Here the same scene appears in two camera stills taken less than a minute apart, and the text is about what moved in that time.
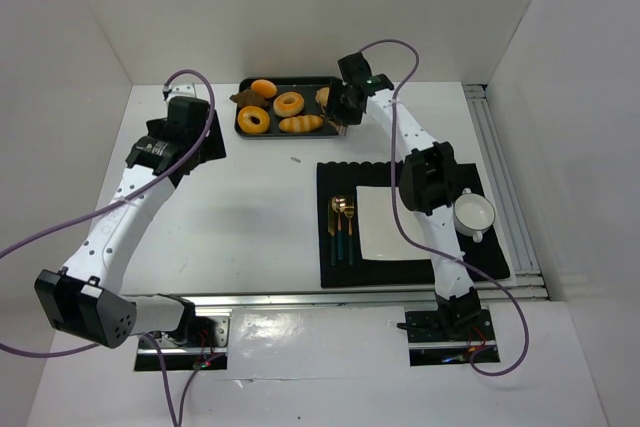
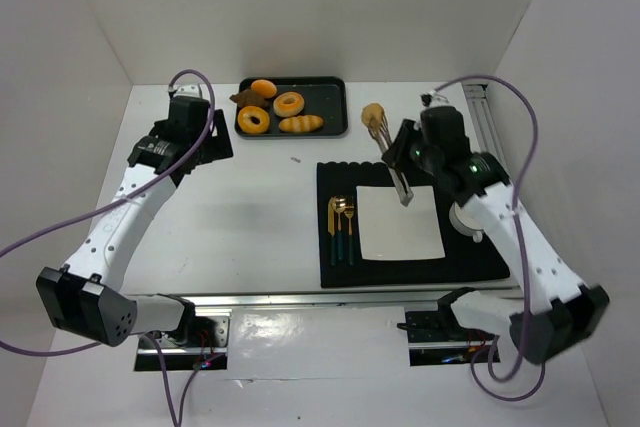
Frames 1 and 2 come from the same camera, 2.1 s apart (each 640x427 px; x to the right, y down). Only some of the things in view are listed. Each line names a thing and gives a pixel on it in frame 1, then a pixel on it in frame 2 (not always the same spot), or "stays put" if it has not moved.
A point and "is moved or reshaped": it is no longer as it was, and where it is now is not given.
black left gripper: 212,142 stays put
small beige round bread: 322,96 is moved or reshaped
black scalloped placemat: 341,260 stays put
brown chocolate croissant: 246,97 stays put
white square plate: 380,235 stays put
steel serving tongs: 342,130 → 382,133
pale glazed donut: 288,104 stays put
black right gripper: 335,104 → 400,142
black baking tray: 284,107 stays put
